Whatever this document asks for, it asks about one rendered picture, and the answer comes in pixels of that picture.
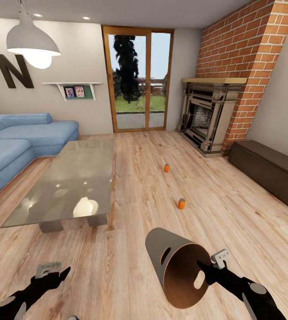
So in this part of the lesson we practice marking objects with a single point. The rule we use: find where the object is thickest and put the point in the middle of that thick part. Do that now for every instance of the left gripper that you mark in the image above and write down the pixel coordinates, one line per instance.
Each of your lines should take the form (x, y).
(51, 281)

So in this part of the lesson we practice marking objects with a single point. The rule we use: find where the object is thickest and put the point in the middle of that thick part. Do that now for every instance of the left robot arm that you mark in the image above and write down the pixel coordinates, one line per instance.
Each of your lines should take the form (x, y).
(15, 306)

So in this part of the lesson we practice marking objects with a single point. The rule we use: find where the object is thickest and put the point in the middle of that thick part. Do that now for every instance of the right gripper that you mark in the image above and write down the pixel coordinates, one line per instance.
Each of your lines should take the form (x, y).
(215, 275)

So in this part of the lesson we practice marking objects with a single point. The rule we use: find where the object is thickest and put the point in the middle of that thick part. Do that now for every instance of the picture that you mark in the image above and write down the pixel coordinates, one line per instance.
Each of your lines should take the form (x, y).
(69, 91)
(79, 90)

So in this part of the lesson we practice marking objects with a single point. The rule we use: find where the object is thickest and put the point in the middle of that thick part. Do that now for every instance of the decorative sign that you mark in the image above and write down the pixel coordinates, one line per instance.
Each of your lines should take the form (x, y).
(24, 78)

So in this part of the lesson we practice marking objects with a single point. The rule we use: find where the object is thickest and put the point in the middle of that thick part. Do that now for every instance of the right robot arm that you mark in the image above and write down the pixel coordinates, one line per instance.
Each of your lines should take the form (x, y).
(257, 299)

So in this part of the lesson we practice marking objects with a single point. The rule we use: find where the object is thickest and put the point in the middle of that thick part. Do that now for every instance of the trash can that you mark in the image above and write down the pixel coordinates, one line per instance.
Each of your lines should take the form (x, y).
(175, 261)

